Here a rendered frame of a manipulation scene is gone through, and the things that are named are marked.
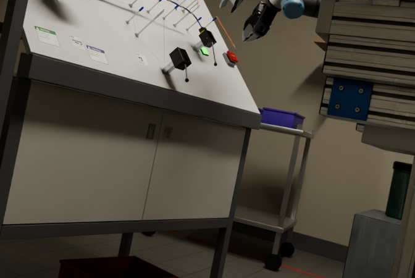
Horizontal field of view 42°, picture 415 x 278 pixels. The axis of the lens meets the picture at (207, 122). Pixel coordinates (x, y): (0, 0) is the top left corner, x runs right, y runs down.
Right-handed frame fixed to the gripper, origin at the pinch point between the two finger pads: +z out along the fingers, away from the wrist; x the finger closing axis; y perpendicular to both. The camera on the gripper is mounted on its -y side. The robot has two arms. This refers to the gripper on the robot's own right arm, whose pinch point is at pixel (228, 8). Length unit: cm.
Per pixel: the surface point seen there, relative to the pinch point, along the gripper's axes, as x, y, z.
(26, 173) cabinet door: 83, -24, 61
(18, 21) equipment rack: 95, -12, 23
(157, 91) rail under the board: 40, -18, 32
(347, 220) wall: -210, -37, 100
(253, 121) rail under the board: -22.2, -23.6, 36.2
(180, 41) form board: 9.1, 6.9, 19.9
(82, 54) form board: 70, -10, 28
